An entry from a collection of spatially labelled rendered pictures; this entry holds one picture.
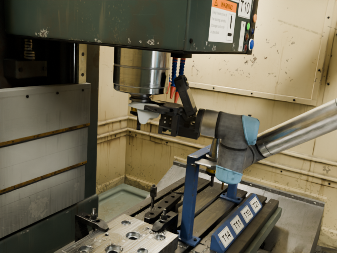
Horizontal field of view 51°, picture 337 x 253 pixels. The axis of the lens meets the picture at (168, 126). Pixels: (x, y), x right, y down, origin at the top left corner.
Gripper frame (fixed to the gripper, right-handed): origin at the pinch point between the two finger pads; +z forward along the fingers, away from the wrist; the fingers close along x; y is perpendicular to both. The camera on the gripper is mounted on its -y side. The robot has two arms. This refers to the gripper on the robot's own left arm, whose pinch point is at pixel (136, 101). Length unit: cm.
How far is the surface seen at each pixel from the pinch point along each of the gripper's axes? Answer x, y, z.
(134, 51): -7.9, -14.7, -1.0
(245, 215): 41, 48, -37
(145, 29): -14.4, -20.6, -5.8
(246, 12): 16.6, -29.0, -25.4
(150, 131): 114, 43, 31
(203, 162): 18.0, 20.5, -19.6
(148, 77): -6.5, -8.4, -5.1
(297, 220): 75, 60, -62
